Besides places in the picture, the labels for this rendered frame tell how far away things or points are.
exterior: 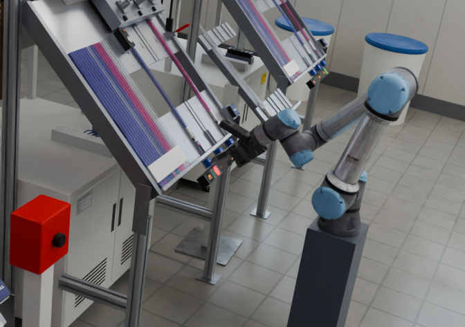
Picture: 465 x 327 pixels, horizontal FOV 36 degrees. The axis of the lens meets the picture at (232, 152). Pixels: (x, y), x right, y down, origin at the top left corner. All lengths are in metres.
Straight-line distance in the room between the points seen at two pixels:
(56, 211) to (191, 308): 1.15
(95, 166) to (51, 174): 0.17
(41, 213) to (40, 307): 0.30
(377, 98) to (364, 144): 0.16
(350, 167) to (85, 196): 0.90
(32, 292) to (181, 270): 1.23
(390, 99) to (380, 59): 3.16
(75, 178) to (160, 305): 0.74
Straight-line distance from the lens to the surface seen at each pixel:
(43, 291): 2.11
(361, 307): 3.24
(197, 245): 3.41
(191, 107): 2.68
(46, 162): 2.64
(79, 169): 2.60
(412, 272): 3.60
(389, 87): 2.20
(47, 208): 2.01
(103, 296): 2.48
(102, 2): 2.54
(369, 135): 2.28
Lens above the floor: 1.74
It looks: 23 degrees down
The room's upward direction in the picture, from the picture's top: 9 degrees clockwise
